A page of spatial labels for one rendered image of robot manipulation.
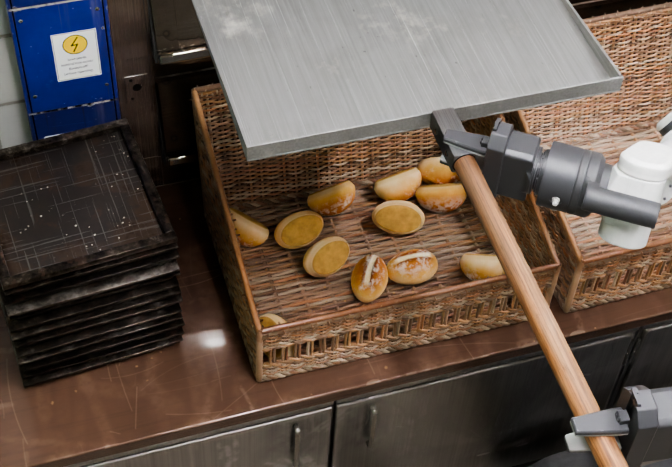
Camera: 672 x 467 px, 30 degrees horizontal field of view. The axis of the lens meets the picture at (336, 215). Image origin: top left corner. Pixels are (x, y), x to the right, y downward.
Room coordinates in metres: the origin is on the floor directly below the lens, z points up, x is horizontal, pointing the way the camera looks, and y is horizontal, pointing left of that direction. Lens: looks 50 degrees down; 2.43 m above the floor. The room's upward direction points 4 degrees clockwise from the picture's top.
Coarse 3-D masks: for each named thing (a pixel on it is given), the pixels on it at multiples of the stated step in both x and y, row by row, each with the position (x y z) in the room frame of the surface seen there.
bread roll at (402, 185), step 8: (408, 168) 1.67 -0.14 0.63; (416, 168) 1.66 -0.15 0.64; (392, 176) 1.63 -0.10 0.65; (400, 176) 1.63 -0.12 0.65; (408, 176) 1.63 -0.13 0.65; (416, 176) 1.64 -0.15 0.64; (376, 184) 1.62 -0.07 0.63; (384, 184) 1.61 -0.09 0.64; (392, 184) 1.61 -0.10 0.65; (400, 184) 1.61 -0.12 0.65; (408, 184) 1.62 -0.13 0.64; (416, 184) 1.63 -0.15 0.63; (376, 192) 1.61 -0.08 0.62; (384, 192) 1.60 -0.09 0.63; (392, 192) 1.60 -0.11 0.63; (400, 192) 1.61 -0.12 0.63; (408, 192) 1.61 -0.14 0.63
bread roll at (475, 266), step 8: (464, 256) 1.45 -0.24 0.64; (472, 256) 1.45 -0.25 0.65; (480, 256) 1.44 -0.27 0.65; (488, 256) 1.44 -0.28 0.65; (496, 256) 1.45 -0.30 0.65; (464, 264) 1.44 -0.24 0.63; (472, 264) 1.43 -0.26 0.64; (480, 264) 1.43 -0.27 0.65; (488, 264) 1.43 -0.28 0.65; (496, 264) 1.43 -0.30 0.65; (464, 272) 1.43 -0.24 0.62; (472, 272) 1.42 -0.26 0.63; (480, 272) 1.42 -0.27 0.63; (488, 272) 1.42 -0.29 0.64; (496, 272) 1.42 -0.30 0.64; (504, 272) 1.43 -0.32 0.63
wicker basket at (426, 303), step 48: (192, 96) 1.61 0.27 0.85; (240, 144) 1.61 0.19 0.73; (384, 144) 1.69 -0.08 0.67; (432, 144) 1.73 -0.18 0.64; (240, 192) 1.58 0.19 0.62; (288, 192) 1.61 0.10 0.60; (384, 240) 1.52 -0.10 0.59; (432, 240) 1.53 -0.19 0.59; (480, 240) 1.53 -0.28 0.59; (528, 240) 1.47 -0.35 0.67; (240, 288) 1.29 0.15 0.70; (288, 288) 1.39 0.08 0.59; (336, 288) 1.40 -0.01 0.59; (432, 288) 1.41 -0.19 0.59; (480, 288) 1.32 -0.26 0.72; (288, 336) 1.20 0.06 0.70; (336, 336) 1.23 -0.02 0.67; (384, 336) 1.27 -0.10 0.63; (432, 336) 1.30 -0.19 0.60
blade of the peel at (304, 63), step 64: (192, 0) 1.45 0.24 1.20; (256, 0) 1.46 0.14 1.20; (320, 0) 1.47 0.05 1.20; (384, 0) 1.48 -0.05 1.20; (448, 0) 1.49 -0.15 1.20; (512, 0) 1.50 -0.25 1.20; (256, 64) 1.32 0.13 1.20; (320, 64) 1.33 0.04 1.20; (384, 64) 1.34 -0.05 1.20; (448, 64) 1.35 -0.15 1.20; (512, 64) 1.36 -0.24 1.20; (576, 64) 1.37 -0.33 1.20; (256, 128) 1.20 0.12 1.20; (320, 128) 1.21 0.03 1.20; (384, 128) 1.20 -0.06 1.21
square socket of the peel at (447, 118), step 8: (432, 112) 1.22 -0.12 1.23; (440, 112) 1.22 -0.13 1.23; (448, 112) 1.22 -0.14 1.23; (432, 120) 1.22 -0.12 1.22; (440, 120) 1.21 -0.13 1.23; (448, 120) 1.21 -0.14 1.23; (456, 120) 1.21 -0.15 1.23; (432, 128) 1.21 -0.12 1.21; (440, 128) 1.19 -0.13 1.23; (448, 128) 1.19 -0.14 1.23; (456, 128) 1.19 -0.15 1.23; (440, 136) 1.19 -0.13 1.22; (440, 144) 1.18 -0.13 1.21; (448, 152) 1.16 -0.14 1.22; (456, 152) 1.15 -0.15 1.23; (464, 152) 1.15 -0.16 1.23; (448, 160) 1.15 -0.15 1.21; (456, 160) 1.14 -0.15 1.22
